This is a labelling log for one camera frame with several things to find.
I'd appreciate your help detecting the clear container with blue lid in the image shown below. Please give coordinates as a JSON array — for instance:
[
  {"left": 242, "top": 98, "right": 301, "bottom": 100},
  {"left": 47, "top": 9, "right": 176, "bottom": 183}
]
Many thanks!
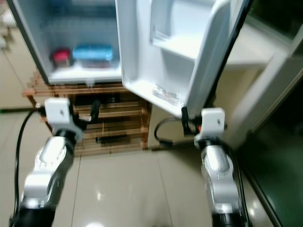
[{"left": 73, "top": 44, "right": 114, "bottom": 68}]

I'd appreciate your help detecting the wooden slatted rack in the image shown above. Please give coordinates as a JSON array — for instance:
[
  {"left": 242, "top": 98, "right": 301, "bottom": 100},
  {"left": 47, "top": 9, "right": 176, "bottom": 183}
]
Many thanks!
[{"left": 24, "top": 71, "right": 152, "bottom": 157}]

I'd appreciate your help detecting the small container with red lid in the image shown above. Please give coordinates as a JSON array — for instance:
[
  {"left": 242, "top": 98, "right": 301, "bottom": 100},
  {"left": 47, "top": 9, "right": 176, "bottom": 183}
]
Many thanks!
[{"left": 53, "top": 48, "right": 71, "bottom": 69}]

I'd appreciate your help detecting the glass balcony door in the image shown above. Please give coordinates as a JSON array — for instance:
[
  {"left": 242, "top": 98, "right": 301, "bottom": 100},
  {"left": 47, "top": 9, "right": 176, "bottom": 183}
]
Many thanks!
[{"left": 232, "top": 0, "right": 303, "bottom": 227}]

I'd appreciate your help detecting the white kitchen counter unit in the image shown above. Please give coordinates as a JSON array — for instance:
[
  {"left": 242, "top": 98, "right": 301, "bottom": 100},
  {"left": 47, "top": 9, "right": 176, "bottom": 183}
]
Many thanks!
[{"left": 223, "top": 28, "right": 289, "bottom": 138}]

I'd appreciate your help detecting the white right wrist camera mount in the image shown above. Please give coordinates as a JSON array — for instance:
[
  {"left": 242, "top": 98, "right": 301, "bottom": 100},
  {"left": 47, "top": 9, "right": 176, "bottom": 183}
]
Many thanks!
[{"left": 194, "top": 108, "right": 226, "bottom": 142}]

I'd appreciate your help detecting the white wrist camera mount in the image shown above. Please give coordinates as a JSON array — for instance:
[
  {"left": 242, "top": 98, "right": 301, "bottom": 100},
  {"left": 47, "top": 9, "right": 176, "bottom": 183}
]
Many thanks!
[
  {"left": 45, "top": 98, "right": 79, "bottom": 140},
  {"left": 194, "top": 108, "right": 226, "bottom": 142}
]

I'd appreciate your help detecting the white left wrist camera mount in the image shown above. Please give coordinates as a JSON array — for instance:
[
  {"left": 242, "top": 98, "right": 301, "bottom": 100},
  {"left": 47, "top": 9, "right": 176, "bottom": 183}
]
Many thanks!
[{"left": 45, "top": 98, "right": 79, "bottom": 140}]

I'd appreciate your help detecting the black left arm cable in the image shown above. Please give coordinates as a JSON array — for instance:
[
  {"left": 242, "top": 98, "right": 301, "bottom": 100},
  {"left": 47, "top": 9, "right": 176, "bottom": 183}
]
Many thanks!
[{"left": 14, "top": 108, "right": 48, "bottom": 223}]

